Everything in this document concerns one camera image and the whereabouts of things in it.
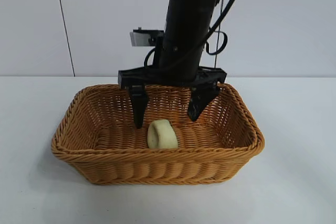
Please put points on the brown woven wicker basket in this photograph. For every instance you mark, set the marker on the brown woven wicker basket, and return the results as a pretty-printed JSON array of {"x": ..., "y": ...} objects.
[{"x": 157, "y": 166}]

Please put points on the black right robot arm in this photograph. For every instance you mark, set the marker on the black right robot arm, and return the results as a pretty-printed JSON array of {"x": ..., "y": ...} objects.
[{"x": 191, "y": 3}]

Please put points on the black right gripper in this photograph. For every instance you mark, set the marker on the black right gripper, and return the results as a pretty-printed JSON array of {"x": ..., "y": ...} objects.
[{"x": 181, "y": 61}]

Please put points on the pale yellow egg yolk pastry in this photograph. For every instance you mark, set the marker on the pale yellow egg yolk pastry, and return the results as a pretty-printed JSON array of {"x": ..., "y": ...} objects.
[{"x": 162, "y": 136}]

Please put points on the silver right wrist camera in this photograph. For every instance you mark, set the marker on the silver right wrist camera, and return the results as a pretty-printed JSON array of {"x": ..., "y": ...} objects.
[{"x": 139, "y": 39}]

